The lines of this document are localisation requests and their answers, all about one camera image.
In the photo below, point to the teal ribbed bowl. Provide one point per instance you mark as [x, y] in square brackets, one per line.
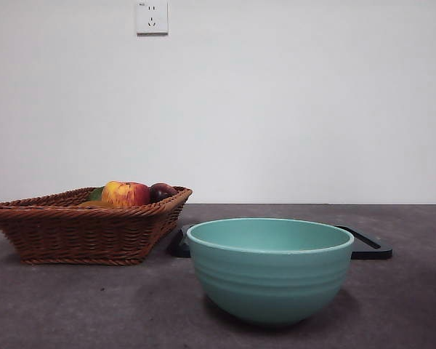
[272, 280]

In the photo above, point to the brown orange fruit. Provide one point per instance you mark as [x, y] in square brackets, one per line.
[94, 204]

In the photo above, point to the dark red plum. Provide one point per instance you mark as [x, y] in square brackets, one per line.
[161, 192]

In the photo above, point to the red yellow apple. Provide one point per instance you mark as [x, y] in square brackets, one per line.
[125, 194]

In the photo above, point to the green fruit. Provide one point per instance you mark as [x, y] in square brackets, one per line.
[95, 194]

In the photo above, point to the brown wicker basket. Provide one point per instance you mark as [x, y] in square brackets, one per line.
[76, 232]

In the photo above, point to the black rectangular tray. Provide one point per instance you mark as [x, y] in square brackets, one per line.
[368, 249]

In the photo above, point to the white wall socket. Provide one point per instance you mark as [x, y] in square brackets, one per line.
[152, 18]

